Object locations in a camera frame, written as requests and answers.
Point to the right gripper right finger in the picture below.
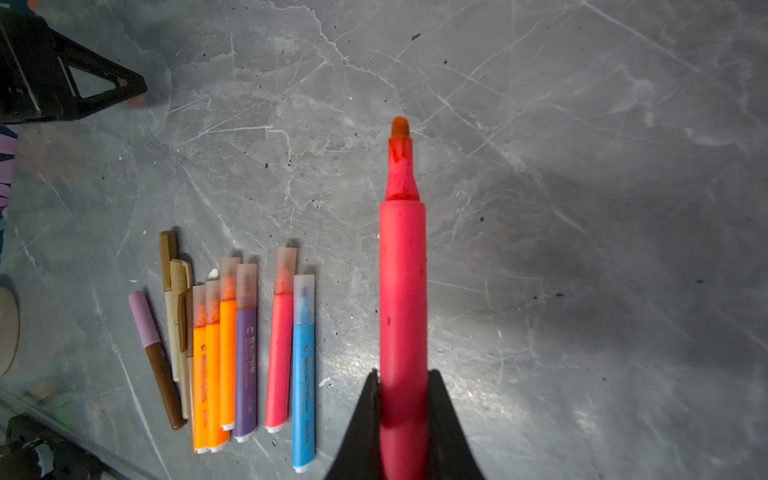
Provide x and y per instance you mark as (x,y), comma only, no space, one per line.
(449,454)

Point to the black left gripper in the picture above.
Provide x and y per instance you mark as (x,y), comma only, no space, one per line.
(36,87)

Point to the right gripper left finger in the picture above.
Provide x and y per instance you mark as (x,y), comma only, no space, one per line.
(359,455)

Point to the blue highlighter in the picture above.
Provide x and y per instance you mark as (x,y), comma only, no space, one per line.
(303,370)

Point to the pink highlighter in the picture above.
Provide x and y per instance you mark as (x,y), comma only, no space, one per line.
(403,315)
(278,382)

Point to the gold brown pen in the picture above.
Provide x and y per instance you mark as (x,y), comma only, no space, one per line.
(168,247)

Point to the beige pen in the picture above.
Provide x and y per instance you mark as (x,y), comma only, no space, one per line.
(177,309)

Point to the pink cap brown pen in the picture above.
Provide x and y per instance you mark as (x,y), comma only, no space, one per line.
(160,365)

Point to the purple highlighter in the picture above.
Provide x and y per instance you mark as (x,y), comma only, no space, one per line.
(246,351)

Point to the orange highlighter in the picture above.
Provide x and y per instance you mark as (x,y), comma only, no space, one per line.
(228,307)
(217,436)
(200,396)

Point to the round beige clock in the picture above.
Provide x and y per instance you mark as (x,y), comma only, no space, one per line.
(9,329)

